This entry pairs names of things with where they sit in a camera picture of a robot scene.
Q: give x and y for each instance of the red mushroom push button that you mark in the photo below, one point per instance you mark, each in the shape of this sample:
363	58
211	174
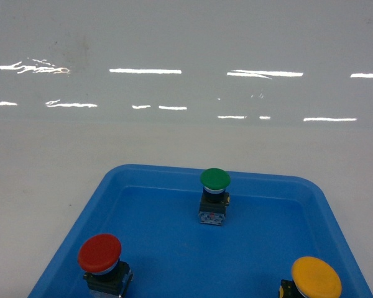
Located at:
106	274

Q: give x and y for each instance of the yellow mushroom push button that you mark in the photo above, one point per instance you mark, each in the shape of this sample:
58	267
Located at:
311	277

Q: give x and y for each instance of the green mushroom push button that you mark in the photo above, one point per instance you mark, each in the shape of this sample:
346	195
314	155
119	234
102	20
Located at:
214	199

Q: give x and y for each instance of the blue plastic tray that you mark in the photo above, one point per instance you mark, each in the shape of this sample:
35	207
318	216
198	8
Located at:
271	222

